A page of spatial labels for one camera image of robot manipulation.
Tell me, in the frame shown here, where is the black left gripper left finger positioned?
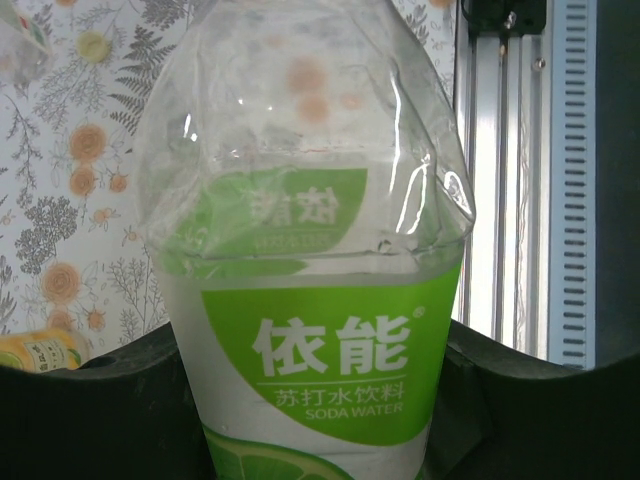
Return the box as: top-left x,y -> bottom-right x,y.
0,323 -> 217,480

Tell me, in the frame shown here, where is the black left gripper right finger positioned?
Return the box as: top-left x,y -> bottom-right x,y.
422,317 -> 640,480

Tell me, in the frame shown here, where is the yellow tea bottle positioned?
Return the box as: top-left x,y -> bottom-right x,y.
0,329 -> 91,374

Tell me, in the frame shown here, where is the soda water bottle lime label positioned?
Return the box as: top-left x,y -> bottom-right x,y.
134,0 -> 476,480

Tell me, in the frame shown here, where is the small clear plastic bottle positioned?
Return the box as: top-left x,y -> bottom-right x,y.
0,0 -> 54,99

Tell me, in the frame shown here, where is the grey slotted cable duct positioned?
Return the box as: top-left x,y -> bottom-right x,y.
547,0 -> 599,371

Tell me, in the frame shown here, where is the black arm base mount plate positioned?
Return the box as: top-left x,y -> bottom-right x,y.
459,0 -> 546,36

